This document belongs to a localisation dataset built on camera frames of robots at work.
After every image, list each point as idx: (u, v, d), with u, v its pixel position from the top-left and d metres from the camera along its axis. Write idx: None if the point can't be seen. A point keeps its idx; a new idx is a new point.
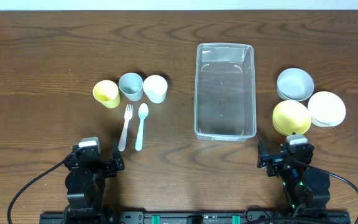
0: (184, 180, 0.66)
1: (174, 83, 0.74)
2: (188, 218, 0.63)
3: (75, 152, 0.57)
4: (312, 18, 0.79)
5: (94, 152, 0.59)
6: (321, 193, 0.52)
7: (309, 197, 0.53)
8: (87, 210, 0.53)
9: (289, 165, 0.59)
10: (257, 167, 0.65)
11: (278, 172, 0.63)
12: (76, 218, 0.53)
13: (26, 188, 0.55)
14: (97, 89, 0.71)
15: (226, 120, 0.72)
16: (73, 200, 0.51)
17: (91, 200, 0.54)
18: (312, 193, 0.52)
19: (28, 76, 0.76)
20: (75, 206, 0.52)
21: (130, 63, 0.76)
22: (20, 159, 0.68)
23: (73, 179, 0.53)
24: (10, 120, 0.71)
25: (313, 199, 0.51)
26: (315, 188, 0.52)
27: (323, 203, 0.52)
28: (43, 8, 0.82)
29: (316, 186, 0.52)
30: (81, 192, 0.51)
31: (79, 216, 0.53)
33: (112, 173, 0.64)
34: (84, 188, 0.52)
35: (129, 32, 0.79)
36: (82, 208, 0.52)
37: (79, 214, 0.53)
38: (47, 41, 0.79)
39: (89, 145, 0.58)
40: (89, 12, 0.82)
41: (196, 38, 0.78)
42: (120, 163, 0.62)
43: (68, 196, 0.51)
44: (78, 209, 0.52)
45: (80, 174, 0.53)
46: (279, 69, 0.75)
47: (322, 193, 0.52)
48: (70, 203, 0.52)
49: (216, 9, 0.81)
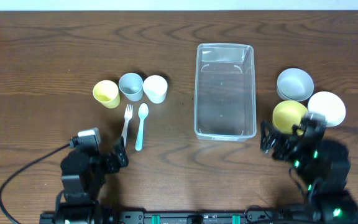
0: (184, 180, 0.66)
1: (174, 83, 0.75)
2: (188, 218, 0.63)
3: (74, 141, 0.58)
4: (311, 18, 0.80)
5: (91, 141, 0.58)
6: (339, 162, 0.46)
7: (325, 170, 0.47)
8: (82, 196, 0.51)
9: (296, 147, 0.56)
10: (261, 150, 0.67)
11: (286, 155, 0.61)
12: (70, 206, 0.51)
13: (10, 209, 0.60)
14: (97, 89, 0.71)
15: (226, 120, 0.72)
16: (66, 182, 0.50)
17: (87, 186, 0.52)
18: (329, 162, 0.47)
19: (30, 77, 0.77)
20: (69, 191, 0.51)
21: (130, 64, 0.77)
22: (20, 158, 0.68)
23: (69, 162, 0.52)
24: (12, 120, 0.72)
25: (330, 169, 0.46)
26: (331, 157, 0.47)
27: (344, 177, 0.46)
28: (45, 8, 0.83)
29: (332, 155, 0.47)
30: (76, 174, 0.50)
31: (73, 203, 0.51)
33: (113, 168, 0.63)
34: (80, 170, 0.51)
35: (129, 32, 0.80)
36: (76, 192, 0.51)
37: (74, 201, 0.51)
38: (48, 42, 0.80)
39: (87, 135, 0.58)
40: (90, 12, 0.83)
41: (196, 38, 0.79)
42: (123, 159, 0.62)
43: (61, 178, 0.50)
44: (73, 194, 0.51)
45: (76, 156, 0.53)
46: (279, 70, 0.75)
47: (340, 161, 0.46)
48: (64, 186, 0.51)
49: (215, 9, 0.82)
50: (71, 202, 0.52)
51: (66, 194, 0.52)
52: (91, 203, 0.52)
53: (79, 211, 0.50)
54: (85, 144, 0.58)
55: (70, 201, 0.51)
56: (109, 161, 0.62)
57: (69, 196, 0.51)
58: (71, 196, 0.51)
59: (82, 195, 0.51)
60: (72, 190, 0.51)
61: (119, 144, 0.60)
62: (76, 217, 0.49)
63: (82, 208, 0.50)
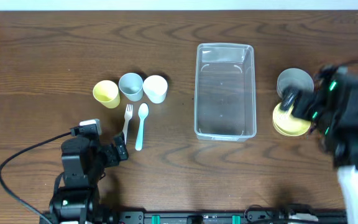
0: (184, 180, 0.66)
1: (174, 83, 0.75)
2: (188, 218, 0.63)
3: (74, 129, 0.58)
4: (311, 18, 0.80)
5: (92, 130, 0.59)
6: None
7: (347, 93, 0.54)
8: (81, 179, 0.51)
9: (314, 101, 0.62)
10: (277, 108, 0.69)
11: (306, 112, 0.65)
12: (69, 189, 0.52)
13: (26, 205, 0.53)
14: (97, 89, 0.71)
15: (226, 120, 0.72)
16: (66, 163, 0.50)
17: (87, 169, 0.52)
18: (350, 88, 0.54)
19: (30, 77, 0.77)
20: (69, 173, 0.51)
21: (130, 64, 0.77)
22: (20, 159, 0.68)
23: (69, 143, 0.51)
24: (11, 120, 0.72)
25: (351, 93, 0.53)
26: (353, 84, 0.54)
27: None
28: (45, 8, 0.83)
29: (352, 82, 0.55)
30: (76, 155, 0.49)
31: (72, 186, 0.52)
33: (113, 161, 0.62)
34: (81, 151, 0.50)
35: (129, 32, 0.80)
36: (77, 174, 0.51)
37: (73, 184, 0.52)
38: (48, 42, 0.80)
39: (89, 125, 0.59)
40: (90, 12, 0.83)
41: (196, 38, 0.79)
42: (122, 151, 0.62)
43: (61, 158, 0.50)
44: (73, 176, 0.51)
45: (78, 139, 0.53)
46: (279, 69, 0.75)
47: None
48: (65, 168, 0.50)
49: (215, 9, 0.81)
50: (69, 186, 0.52)
51: (66, 177, 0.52)
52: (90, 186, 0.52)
53: (77, 194, 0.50)
54: (86, 133, 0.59)
55: (69, 184, 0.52)
56: (109, 153, 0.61)
57: (68, 178, 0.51)
58: (70, 178, 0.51)
59: (81, 178, 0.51)
60: (71, 172, 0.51)
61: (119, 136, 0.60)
62: (73, 199, 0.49)
63: (81, 191, 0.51)
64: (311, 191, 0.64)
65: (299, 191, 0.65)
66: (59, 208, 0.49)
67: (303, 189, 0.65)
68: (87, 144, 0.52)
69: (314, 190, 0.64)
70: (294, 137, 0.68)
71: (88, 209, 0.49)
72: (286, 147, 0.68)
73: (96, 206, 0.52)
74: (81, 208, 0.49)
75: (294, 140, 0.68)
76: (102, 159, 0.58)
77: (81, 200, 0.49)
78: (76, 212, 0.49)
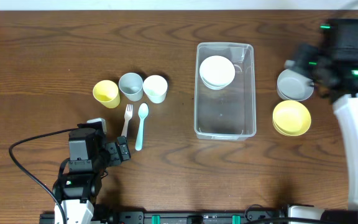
0: (184, 180, 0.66)
1: (173, 83, 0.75)
2: (188, 218, 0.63)
3: (82, 125, 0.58)
4: (311, 18, 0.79)
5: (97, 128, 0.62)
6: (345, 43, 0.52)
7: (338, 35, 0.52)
8: (85, 164, 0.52)
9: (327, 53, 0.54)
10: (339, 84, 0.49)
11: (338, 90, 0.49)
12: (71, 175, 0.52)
13: (22, 168, 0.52)
14: (97, 89, 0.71)
15: (226, 120, 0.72)
16: (73, 145, 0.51)
17: (92, 155, 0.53)
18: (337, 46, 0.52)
19: (30, 76, 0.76)
20: (74, 158, 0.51)
21: (130, 64, 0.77)
22: (20, 158, 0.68)
23: (77, 130, 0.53)
24: (10, 120, 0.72)
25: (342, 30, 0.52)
26: (349, 43, 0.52)
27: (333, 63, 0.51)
28: (44, 8, 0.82)
29: (348, 40, 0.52)
30: (82, 139, 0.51)
31: (75, 172, 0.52)
33: (115, 163, 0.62)
34: (87, 135, 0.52)
35: (129, 32, 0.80)
36: (82, 158, 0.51)
37: (76, 169, 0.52)
38: (47, 42, 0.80)
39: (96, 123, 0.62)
40: (89, 12, 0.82)
41: (196, 38, 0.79)
42: (125, 152, 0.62)
43: (69, 142, 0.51)
44: (77, 161, 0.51)
45: (85, 129, 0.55)
46: (279, 69, 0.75)
47: (350, 38, 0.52)
48: (71, 152, 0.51)
49: (215, 9, 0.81)
50: (73, 171, 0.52)
51: (70, 162, 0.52)
52: (93, 172, 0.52)
53: (80, 178, 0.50)
54: None
55: (73, 168, 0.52)
56: (113, 153, 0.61)
57: (73, 163, 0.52)
58: (74, 163, 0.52)
59: (86, 162, 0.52)
60: (77, 156, 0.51)
61: (122, 135, 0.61)
62: (76, 181, 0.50)
63: (83, 175, 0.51)
64: (311, 192, 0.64)
65: (299, 192, 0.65)
66: (61, 190, 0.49)
67: (303, 189, 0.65)
68: (94, 132, 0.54)
69: (315, 190, 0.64)
70: (294, 137, 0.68)
71: (90, 192, 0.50)
72: (286, 147, 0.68)
73: (96, 193, 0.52)
74: (82, 189, 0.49)
75: (294, 140, 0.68)
76: (106, 157, 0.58)
77: (84, 183, 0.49)
78: (78, 195, 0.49)
